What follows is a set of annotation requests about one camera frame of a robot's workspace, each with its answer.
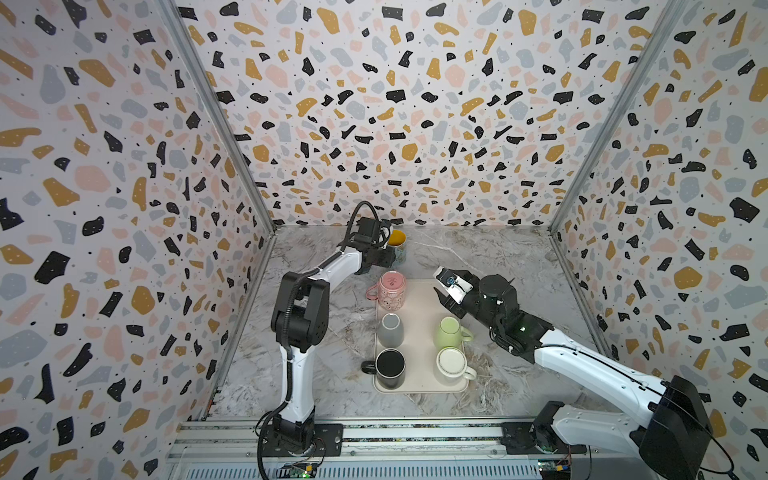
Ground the beige rectangular tray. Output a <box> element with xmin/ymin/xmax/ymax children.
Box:
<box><xmin>373</xmin><ymin>279</ymin><xmax>470</xmax><ymax>394</ymax></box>

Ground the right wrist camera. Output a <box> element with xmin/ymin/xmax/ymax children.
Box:
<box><xmin>436</xmin><ymin>278</ymin><xmax>473</xmax><ymax>304</ymax></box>

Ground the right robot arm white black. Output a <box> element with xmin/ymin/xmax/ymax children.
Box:
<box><xmin>434</xmin><ymin>267</ymin><xmax>714</xmax><ymax>479</ymax></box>

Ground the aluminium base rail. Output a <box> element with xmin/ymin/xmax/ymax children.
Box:
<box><xmin>163</xmin><ymin>418</ymin><xmax>656</xmax><ymax>479</ymax></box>

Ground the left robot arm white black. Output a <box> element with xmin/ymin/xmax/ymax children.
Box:
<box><xmin>265</xmin><ymin>217</ymin><xmax>395</xmax><ymax>451</ymax></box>

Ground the light blue yellow-inside mug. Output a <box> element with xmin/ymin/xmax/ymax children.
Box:
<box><xmin>388</xmin><ymin>230</ymin><xmax>407</xmax><ymax>266</ymax></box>

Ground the white cream mug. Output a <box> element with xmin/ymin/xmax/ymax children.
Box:
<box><xmin>435</xmin><ymin>347</ymin><xmax>477</xmax><ymax>386</ymax></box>

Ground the green circuit board left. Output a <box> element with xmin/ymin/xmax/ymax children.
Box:
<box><xmin>276</xmin><ymin>463</ymin><xmax>318</xmax><ymax>479</ymax></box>

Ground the black corrugated cable conduit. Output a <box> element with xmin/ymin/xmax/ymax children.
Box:
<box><xmin>255</xmin><ymin>200</ymin><xmax>385</xmax><ymax>480</ymax></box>

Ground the black mug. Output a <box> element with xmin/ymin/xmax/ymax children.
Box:
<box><xmin>361</xmin><ymin>348</ymin><xmax>406</xmax><ymax>390</ymax></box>

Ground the pink glass mug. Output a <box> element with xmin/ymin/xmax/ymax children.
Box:
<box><xmin>366</xmin><ymin>271</ymin><xmax>407</xmax><ymax>312</ymax></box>

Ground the circuit board right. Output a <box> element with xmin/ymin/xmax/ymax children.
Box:
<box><xmin>537</xmin><ymin>457</ymin><xmax>572</xmax><ymax>480</ymax></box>

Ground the light green mug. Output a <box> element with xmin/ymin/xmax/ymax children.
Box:
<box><xmin>434</xmin><ymin>317</ymin><xmax>474</xmax><ymax>351</ymax></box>

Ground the grey handleless cup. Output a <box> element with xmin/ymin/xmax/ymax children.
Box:
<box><xmin>376</xmin><ymin>313</ymin><xmax>404</xmax><ymax>348</ymax></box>

